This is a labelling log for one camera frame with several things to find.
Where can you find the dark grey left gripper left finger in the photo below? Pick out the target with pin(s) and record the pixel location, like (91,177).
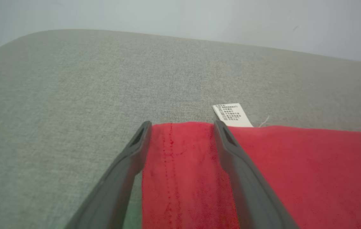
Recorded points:
(116,178)

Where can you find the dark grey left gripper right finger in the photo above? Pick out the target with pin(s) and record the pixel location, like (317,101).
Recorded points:
(247,184)

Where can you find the red garment with white waistband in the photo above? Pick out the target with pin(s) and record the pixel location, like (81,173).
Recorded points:
(187,178)

